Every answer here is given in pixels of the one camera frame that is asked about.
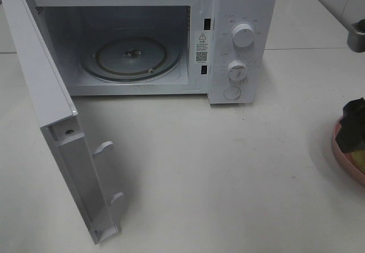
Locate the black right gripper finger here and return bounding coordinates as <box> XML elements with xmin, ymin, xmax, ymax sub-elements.
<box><xmin>335</xmin><ymin>97</ymin><xmax>364</xmax><ymax>153</ymax></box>

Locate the pink round plate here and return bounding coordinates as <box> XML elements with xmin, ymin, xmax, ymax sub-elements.
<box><xmin>331</xmin><ymin>117</ymin><xmax>364</xmax><ymax>187</ymax></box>

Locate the toast sandwich with filling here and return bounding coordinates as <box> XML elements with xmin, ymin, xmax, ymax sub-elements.
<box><xmin>351</xmin><ymin>150</ymin><xmax>365</xmax><ymax>172</ymax></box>

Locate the round door release button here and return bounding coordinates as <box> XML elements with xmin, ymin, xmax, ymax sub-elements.
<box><xmin>224</xmin><ymin>87</ymin><xmax>241</xmax><ymax>100</ymax></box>

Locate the white timer knob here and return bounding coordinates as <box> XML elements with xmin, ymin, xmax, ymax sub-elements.
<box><xmin>226</xmin><ymin>60</ymin><xmax>248</xmax><ymax>81</ymax></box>

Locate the white upper power knob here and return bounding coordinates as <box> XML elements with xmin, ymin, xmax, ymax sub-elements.
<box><xmin>232</xmin><ymin>22</ymin><xmax>256</xmax><ymax>48</ymax></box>

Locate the white microwave oven body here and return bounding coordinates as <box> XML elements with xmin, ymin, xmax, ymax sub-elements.
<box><xmin>35</xmin><ymin>0</ymin><xmax>275</xmax><ymax>104</ymax></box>

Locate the white warning label sticker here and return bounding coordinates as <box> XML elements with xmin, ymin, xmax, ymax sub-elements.
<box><xmin>194</xmin><ymin>31</ymin><xmax>212</xmax><ymax>64</ymax></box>

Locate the glass microwave turntable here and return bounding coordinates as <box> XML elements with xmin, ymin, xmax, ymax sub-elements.
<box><xmin>80</xmin><ymin>36</ymin><xmax>182</xmax><ymax>82</ymax></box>

